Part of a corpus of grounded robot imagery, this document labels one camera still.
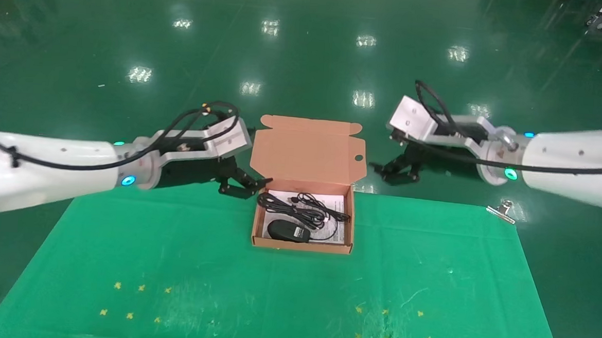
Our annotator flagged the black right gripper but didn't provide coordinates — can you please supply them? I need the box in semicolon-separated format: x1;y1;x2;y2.
367;138;484;191

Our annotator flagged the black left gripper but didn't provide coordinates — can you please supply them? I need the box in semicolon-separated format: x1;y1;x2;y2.
157;150;275;202

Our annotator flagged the black data cable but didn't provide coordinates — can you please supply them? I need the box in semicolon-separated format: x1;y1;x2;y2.
255;189;331;230

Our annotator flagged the black wired computer mouse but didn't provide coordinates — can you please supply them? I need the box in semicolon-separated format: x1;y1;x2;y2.
267;190;353;246

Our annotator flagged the brown cardboard box with lid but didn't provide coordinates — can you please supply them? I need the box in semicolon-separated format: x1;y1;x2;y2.
245;113;370;256

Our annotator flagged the white printed instruction sheet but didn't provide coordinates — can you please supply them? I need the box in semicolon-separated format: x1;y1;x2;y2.
263;189;347;245

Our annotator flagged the metal binder clip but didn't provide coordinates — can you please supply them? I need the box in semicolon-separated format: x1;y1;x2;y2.
485;198;517;225

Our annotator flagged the green table cloth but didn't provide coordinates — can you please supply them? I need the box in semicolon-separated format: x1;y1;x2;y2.
0;170;574;338

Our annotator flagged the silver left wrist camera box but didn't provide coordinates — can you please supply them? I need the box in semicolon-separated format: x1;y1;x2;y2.
200;114;255;163

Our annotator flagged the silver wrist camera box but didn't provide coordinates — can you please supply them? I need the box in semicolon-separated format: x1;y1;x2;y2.
200;114;255;163
384;94;499;150

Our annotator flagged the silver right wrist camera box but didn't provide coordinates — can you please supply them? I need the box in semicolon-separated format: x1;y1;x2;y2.
384;94;499;150

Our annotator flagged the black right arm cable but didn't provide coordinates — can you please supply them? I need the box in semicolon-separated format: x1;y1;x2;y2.
390;79;602;176

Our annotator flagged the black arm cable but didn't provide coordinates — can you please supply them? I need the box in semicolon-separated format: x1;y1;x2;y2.
390;79;602;176
0;90;241;181

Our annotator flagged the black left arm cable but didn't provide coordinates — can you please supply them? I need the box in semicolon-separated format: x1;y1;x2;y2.
0;90;241;181

